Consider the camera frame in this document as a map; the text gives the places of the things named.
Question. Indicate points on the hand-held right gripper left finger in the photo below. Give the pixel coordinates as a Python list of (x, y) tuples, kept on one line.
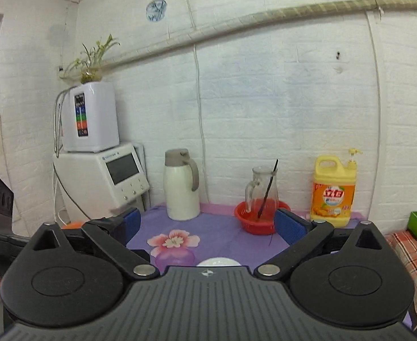
[(132, 221)]

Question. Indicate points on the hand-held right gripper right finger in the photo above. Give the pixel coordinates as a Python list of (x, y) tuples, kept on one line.
[(286, 225)]

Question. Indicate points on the white bowl with red pattern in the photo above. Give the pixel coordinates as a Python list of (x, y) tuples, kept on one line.
[(218, 263)]

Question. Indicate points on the red plastic basket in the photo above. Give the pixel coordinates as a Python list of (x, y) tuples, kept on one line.
[(256, 222)]

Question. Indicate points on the black stirring stick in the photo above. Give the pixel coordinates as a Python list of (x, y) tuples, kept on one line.
[(267, 191)]

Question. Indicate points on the glass pitcher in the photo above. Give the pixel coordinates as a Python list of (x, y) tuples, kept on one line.
[(270, 188)]

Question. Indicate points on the yellow detergent bottle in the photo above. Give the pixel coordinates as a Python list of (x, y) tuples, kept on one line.
[(333, 199)]

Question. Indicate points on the pink plastic cup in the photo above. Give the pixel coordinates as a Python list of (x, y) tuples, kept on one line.
[(174, 256)]

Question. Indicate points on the white thermos jug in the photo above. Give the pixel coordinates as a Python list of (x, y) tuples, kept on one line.
[(182, 191)]

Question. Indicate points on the white appliance with screen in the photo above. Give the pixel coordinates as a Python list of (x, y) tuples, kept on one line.
[(87, 181)]

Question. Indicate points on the orange plastic stool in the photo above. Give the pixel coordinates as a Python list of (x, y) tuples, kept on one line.
[(71, 225)]

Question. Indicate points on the purple floral tablecloth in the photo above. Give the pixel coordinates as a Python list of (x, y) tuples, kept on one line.
[(215, 231)]

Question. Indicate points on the white water purifier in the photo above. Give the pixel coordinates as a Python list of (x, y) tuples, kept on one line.
[(98, 120)]

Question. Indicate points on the red plaid tablecloth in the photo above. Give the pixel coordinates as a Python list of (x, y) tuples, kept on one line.
[(404, 255)]

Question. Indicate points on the green potted plant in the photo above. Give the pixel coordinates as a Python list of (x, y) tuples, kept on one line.
[(87, 60)]

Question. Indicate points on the beige wrapped pipe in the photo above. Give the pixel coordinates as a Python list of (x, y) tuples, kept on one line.
[(265, 15)]

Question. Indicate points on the small round wall decoration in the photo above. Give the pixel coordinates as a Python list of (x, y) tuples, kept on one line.
[(156, 10)]

